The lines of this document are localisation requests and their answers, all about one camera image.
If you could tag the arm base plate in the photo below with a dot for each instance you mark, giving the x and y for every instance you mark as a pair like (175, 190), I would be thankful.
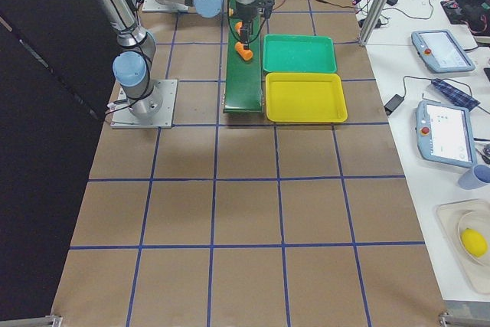
(155, 111)

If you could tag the blue cup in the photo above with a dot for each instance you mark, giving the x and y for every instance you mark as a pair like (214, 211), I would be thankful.
(476, 177)

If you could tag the beige tray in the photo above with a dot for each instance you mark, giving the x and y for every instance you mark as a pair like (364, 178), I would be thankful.
(454, 219)

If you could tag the yellow plastic tray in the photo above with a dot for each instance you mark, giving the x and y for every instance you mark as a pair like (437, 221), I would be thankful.
(305, 98)

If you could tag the green plastic tray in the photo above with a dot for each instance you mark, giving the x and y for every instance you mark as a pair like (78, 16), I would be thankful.
(298, 53)

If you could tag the plaid cloth pouch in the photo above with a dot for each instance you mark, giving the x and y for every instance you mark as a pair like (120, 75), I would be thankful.
(454, 95)

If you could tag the aluminium frame post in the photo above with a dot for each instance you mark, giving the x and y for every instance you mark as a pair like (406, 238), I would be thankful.
(377, 1)

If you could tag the orange cylinder labelled 4680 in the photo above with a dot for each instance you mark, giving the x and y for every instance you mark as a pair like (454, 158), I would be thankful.
(245, 53)

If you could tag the blue teach pendant near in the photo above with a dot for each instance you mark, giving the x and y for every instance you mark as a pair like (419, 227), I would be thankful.
(444, 134)

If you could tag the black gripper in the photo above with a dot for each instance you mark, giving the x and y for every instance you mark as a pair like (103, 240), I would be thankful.
(246, 13)

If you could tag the blue teach pendant far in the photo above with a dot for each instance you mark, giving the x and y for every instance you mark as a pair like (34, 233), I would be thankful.
(441, 52)

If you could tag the green conveyor belt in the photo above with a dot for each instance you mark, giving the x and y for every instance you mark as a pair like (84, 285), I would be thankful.
(243, 83)

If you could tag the yellow lemon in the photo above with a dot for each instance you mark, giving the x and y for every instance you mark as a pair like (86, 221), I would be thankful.
(473, 242)

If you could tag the blue teach pendant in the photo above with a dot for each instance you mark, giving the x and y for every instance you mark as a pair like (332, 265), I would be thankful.
(441, 52)
(444, 134)

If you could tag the black power adapter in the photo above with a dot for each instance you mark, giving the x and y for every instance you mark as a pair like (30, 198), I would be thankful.
(392, 104)

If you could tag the plain orange cylinder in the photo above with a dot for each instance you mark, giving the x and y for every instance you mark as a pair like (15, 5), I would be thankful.
(238, 28)

